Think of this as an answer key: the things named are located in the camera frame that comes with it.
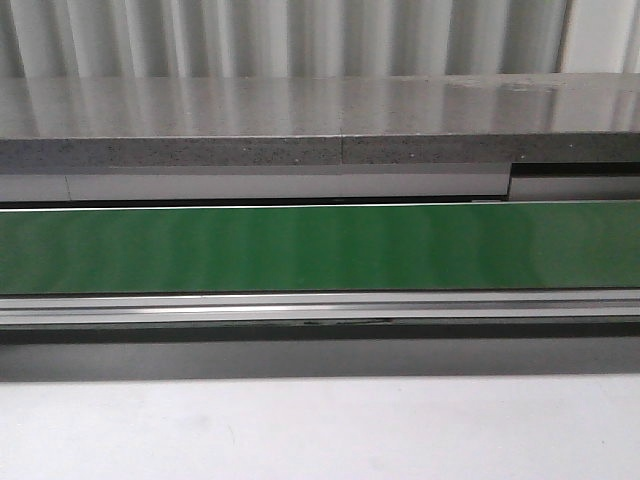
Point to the green conveyor belt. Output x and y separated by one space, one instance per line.
489 246

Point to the grey granite counter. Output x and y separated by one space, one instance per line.
249 140

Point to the white pleated curtain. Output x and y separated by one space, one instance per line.
316 38

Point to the aluminium conveyor frame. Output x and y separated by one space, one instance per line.
314 315

